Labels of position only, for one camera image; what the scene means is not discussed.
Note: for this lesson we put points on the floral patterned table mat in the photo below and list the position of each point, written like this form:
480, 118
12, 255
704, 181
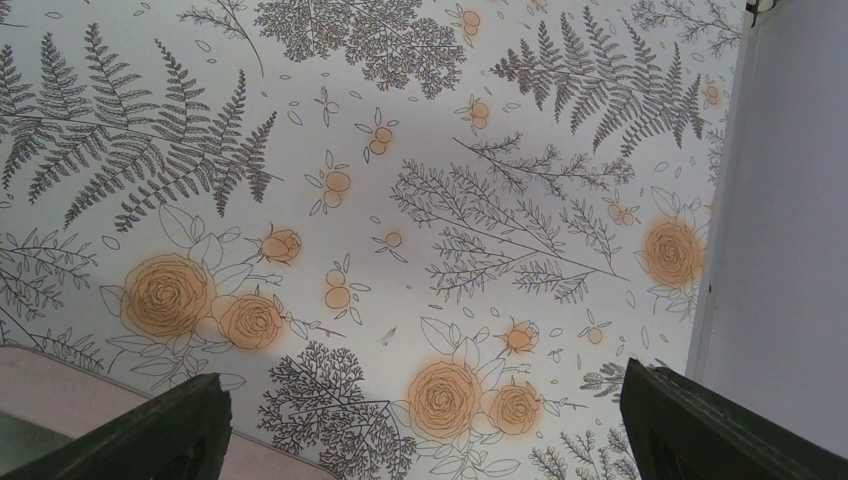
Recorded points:
414, 239

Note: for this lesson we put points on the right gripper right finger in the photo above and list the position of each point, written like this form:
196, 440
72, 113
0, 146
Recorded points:
678, 429

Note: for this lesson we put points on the metal tray with light pieces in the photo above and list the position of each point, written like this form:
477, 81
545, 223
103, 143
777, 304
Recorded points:
72, 401

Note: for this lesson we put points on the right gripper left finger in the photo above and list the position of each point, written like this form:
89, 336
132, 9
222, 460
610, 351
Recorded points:
182, 433

